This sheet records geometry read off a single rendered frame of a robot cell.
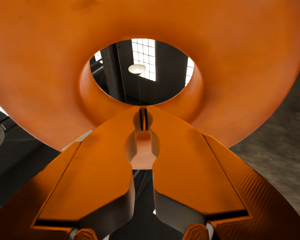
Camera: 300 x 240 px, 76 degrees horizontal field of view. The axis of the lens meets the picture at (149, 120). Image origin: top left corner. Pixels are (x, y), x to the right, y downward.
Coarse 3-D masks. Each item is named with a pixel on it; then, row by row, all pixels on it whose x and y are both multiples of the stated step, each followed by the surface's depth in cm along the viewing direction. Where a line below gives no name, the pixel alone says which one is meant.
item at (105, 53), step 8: (104, 48) 418; (112, 48) 444; (104, 56) 435; (112, 56) 454; (104, 64) 453; (112, 64) 465; (104, 72) 473; (112, 72) 457; (120, 72) 487; (112, 80) 476; (120, 80) 507; (112, 88) 497; (120, 88) 528; (112, 96) 521; (120, 96) 543
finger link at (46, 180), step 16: (80, 144) 9; (64, 160) 8; (48, 176) 7; (16, 192) 7; (32, 192) 7; (48, 192) 7; (16, 208) 6; (32, 208) 6; (0, 224) 6; (16, 224) 6; (32, 224) 6; (48, 224) 6
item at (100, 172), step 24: (120, 120) 10; (96, 144) 9; (120, 144) 9; (72, 168) 7; (96, 168) 7; (120, 168) 7; (72, 192) 6; (96, 192) 6; (120, 192) 6; (48, 216) 6; (72, 216) 6; (96, 216) 6; (120, 216) 7
